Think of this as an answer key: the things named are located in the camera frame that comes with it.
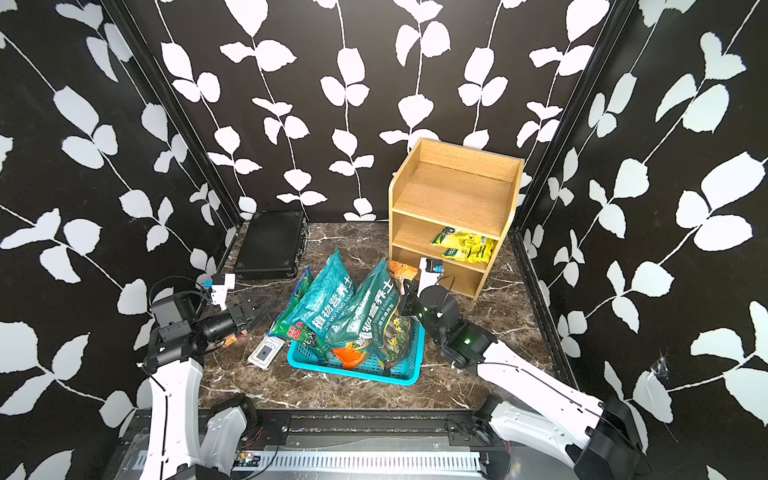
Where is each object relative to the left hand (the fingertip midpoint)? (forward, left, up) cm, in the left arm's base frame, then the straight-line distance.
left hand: (273, 300), depth 71 cm
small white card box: (-4, +8, -22) cm, 24 cm away
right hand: (+5, -31, +1) cm, 31 cm away
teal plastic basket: (-11, -32, -24) cm, 41 cm away
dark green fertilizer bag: (-3, -24, -3) cm, 25 cm away
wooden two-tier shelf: (+25, -47, +7) cm, 54 cm away
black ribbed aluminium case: (+39, +17, -26) cm, 50 cm away
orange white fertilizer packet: (+7, -32, +1) cm, 33 cm away
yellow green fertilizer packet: (+17, -50, -2) cm, 53 cm away
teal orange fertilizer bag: (-1, -12, -1) cm, 12 cm away
